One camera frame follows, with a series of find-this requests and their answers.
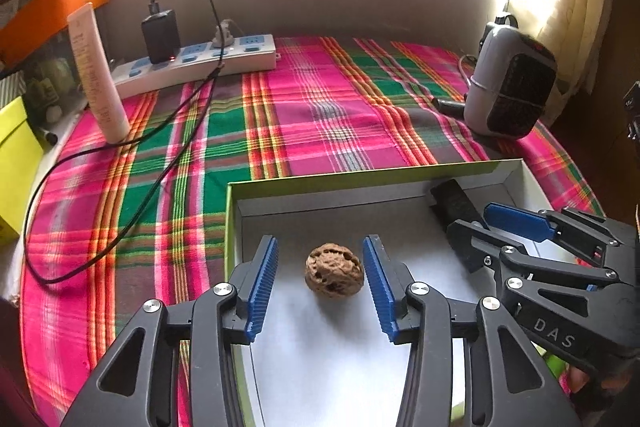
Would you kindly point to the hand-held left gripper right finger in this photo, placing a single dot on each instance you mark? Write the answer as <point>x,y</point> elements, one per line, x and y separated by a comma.
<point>377,287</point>

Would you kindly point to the black cylindrical object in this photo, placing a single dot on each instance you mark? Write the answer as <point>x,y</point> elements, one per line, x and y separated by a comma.
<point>450,106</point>

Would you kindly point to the black charger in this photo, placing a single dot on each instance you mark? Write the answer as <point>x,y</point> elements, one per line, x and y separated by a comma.
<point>161,37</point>

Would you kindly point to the orange box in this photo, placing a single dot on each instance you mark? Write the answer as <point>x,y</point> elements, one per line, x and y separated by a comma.
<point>50,7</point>

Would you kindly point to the person's right hand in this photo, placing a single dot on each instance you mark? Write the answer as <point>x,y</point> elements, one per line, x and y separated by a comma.
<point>605,387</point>

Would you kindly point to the white blue power strip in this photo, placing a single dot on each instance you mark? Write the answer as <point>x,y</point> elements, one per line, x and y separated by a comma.
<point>250,54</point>

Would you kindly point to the grey striped box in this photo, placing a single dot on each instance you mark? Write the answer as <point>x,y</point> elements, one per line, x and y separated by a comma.
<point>10,87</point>

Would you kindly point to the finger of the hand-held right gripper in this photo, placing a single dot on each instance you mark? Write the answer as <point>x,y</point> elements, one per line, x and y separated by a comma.
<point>515,219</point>
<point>475,242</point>

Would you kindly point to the black remote-shaped device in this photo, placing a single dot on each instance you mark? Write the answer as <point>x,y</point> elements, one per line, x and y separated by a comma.
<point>452,202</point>

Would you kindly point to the brown walnut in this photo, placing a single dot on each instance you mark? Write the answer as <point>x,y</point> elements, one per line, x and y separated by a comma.
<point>334,268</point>

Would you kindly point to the green cardboard box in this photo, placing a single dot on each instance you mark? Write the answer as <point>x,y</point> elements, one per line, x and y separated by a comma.
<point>300,357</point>

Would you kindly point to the yellow box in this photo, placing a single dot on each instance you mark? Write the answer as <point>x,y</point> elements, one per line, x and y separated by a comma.
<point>15,167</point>

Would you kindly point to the cream curtain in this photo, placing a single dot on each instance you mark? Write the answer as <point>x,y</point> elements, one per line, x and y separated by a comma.
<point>575,7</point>

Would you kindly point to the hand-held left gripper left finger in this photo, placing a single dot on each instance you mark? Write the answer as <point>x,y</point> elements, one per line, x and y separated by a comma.
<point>262,287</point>

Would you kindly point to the plaid cloth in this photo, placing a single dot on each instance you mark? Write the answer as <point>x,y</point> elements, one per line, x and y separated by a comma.
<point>325,107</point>

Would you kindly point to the grey black small heater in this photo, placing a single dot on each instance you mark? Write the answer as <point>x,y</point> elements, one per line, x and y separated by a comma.
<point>515,92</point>

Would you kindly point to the white plug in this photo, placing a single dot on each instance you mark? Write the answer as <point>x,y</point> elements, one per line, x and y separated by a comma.
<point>222,38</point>

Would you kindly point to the clear plastic storage box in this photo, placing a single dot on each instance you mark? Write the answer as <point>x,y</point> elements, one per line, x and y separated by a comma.
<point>50,72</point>

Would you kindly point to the cream tube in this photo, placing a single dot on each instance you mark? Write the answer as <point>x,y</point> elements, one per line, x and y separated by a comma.
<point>97,77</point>

